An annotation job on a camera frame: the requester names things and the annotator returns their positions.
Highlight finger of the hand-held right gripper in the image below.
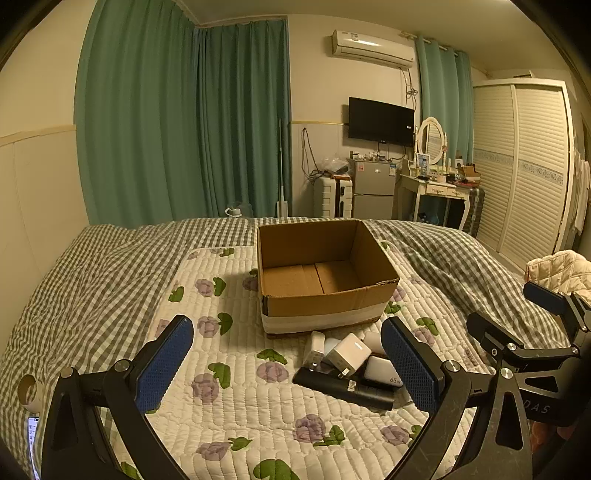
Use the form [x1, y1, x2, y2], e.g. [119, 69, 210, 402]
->
[523, 281, 591, 346]
[466, 312, 581, 369]

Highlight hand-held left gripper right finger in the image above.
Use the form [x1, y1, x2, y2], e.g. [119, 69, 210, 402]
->
[381, 316, 536, 480]

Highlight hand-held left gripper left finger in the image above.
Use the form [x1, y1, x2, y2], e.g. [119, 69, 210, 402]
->
[41, 315, 195, 480]

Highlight white charger with 65 mark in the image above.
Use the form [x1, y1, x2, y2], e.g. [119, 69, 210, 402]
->
[362, 357, 403, 389]

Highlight white cube charger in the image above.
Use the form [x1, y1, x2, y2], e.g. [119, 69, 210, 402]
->
[325, 335, 372, 377]

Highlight black remote control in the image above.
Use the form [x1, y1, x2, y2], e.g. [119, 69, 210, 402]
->
[292, 364, 398, 411]

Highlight slim white charger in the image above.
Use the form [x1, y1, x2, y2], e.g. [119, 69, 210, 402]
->
[305, 331, 327, 370]

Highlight cardboard box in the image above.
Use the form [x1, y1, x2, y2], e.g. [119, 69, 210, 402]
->
[257, 219, 400, 340]

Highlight cream quilted bag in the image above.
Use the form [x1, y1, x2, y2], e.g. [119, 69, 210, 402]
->
[526, 249, 591, 301]

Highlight floral quilted mat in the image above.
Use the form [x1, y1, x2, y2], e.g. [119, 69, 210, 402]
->
[115, 247, 509, 480]

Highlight white hanging garment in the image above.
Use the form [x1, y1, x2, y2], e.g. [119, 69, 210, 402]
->
[570, 138, 591, 236]

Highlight grey suitcase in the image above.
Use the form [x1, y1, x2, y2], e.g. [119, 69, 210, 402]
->
[462, 187, 485, 238]

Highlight white louvered wardrobe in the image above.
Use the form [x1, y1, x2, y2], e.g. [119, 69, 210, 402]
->
[472, 78, 583, 268]

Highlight tape roll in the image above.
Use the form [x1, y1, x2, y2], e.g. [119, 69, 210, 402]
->
[17, 374, 45, 411]

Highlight white dressing table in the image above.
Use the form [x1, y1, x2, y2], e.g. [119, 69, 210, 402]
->
[397, 171, 476, 230]

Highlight smartphone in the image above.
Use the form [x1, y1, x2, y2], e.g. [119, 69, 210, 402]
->
[27, 415, 43, 480]

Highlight silver fridge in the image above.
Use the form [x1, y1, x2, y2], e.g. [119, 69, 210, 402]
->
[353, 158, 402, 217]

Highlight white suitcase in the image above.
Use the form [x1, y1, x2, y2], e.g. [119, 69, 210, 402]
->
[314, 176, 355, 217]

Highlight white oval mirror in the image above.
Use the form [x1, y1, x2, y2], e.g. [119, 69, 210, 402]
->
[414, 116, 450, 165]

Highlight row of small toiletry bottles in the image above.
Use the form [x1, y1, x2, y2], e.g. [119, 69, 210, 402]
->
[348, 150, 402, 162]

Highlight white flat mop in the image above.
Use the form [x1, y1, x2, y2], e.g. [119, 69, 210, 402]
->
[276, 117, 290, 217]

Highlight clear plastic bag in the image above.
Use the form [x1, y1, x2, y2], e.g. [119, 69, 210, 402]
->
[321, 157, 354, 178]

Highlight light green eyelet curtain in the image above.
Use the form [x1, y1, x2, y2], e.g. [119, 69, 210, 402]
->
[414, 36, 475, 163]

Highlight wide green curtain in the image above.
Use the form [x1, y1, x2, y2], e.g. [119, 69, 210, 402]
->
[75, 0, 204, 227]

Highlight narrow green curtain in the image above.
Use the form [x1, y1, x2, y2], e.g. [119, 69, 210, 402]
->
[196, 21, 293, 220]

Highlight white air conditioner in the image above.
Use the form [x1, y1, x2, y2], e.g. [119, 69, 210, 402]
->
[330, 29, 416, 71]

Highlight black wall television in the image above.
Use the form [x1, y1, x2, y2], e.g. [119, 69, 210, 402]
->
[348, 96, 415, 147]

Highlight hanging wall cables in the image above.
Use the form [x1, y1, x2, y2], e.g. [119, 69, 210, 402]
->
[300, 127, 324, 178]

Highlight air conditioner cable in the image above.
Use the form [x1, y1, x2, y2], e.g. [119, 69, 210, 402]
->
[402, 67, 421, 112]

